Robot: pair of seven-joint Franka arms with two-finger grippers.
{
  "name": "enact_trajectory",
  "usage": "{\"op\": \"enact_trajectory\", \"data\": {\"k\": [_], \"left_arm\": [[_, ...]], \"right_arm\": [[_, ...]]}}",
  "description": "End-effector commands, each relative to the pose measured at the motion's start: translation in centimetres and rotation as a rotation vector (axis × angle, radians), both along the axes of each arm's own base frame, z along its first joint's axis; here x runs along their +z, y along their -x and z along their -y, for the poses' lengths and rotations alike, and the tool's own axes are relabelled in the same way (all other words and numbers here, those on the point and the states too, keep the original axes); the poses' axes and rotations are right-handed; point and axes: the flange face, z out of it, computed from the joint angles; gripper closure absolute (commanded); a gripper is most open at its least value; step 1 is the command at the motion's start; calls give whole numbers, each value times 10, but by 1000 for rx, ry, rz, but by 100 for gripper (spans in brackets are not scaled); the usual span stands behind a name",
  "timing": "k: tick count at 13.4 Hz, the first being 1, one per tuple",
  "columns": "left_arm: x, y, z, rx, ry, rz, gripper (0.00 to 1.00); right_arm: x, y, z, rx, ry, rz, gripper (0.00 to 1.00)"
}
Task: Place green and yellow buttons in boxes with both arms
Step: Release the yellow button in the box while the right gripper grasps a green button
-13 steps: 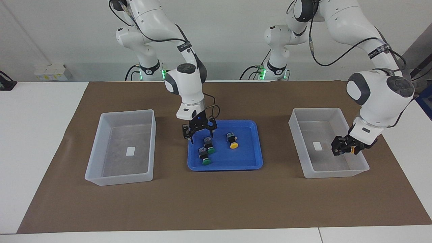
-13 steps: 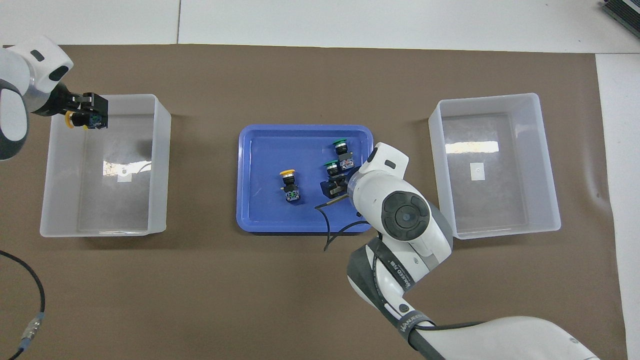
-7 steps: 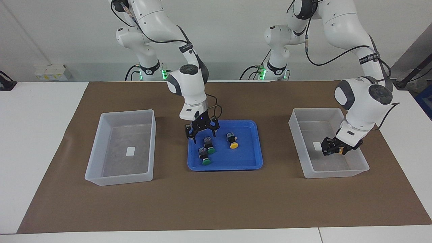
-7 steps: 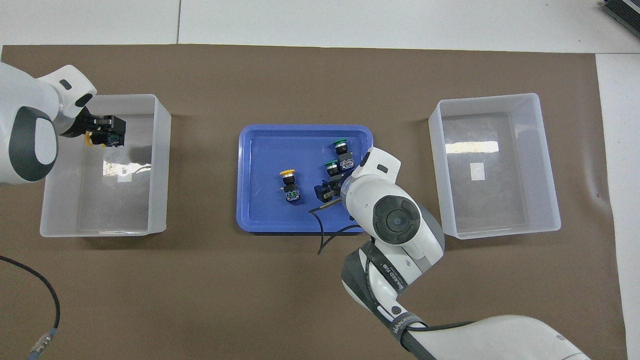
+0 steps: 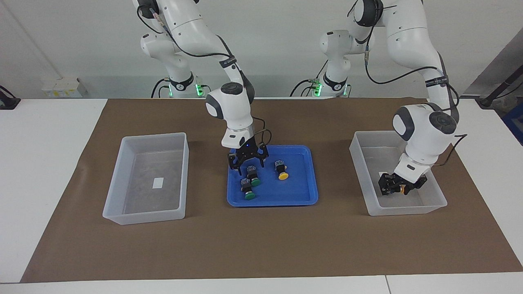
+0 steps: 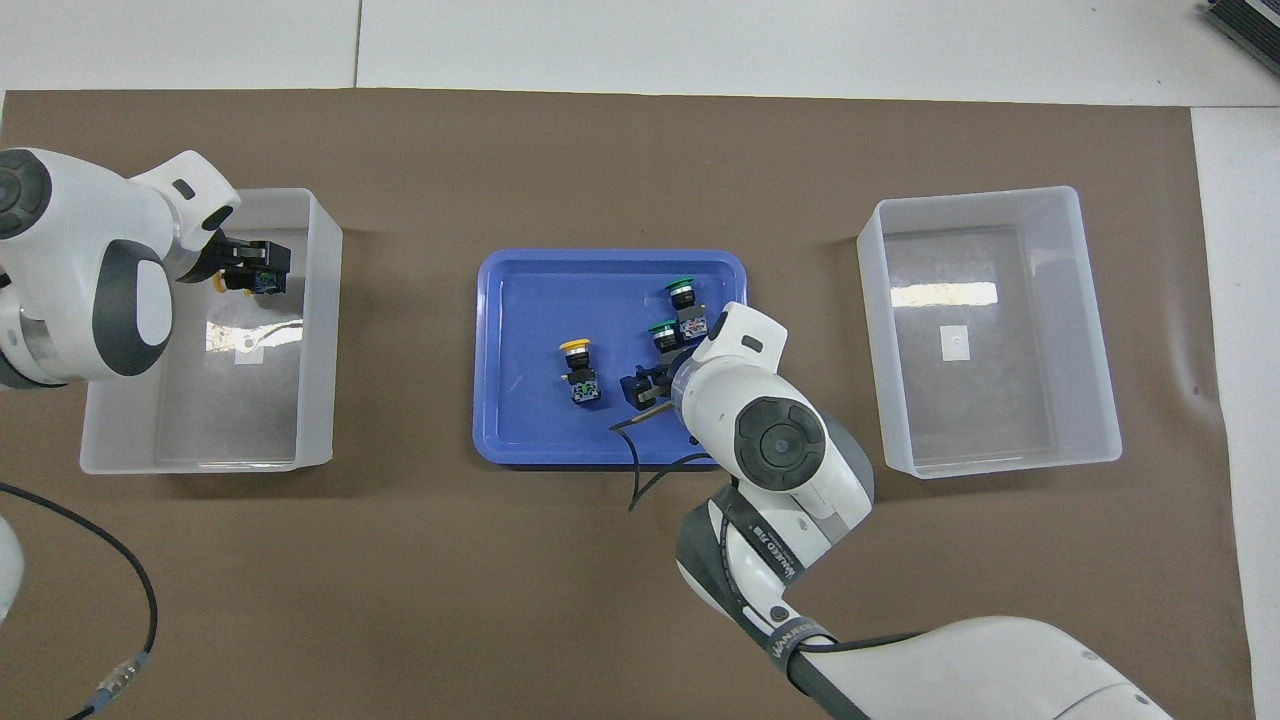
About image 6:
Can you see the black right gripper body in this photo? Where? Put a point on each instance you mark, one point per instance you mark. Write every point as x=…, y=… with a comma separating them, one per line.
x=665, y=385

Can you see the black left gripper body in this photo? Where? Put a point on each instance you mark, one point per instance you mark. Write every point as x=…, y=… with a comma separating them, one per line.
x=228, y=265

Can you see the yellow push button switch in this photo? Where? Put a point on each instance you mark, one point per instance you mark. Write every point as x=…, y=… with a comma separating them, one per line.
x=268, y=284
x=584, y=388

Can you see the green push button switch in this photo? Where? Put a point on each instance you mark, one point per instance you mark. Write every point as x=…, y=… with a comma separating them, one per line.
x=690, y=322
x=662, y=327

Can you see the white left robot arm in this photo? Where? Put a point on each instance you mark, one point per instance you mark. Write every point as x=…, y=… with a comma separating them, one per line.
x=70, y=250

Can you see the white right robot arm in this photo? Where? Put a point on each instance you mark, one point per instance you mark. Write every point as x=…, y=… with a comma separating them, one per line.
x=780, y=440

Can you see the white paper label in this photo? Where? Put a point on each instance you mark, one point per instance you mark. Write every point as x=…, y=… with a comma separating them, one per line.
x=956, y=343
x=247, y=352

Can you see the blue plastic tray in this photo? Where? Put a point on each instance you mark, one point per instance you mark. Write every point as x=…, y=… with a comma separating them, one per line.
x=540, y=430

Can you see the translucent white plastic box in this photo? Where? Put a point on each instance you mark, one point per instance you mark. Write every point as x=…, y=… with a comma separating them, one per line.
x=1000, y=400
x=230, y=420

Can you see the brown table mat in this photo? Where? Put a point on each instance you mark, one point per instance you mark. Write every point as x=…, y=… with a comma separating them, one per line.
x=400, y=580

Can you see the dark ribbed device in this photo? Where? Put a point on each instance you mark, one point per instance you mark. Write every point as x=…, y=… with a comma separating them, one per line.
x=1250, y=25

